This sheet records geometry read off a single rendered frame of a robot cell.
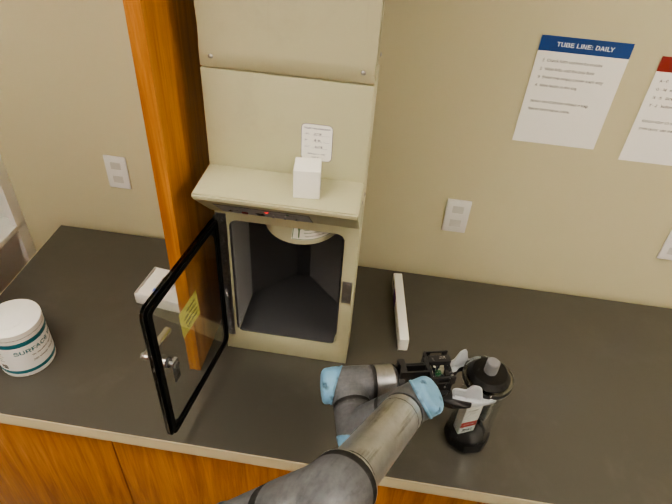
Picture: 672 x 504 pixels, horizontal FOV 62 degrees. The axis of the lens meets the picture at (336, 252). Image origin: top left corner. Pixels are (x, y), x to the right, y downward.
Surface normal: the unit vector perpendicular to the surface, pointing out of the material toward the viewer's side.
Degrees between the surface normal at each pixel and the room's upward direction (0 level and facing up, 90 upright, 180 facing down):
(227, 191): 0
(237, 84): 90
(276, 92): 90
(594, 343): 0
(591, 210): 90
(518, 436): 0
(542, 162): 90
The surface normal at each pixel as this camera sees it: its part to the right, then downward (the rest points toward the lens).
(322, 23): -0.14, 0.63
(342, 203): 0.06, -0.77
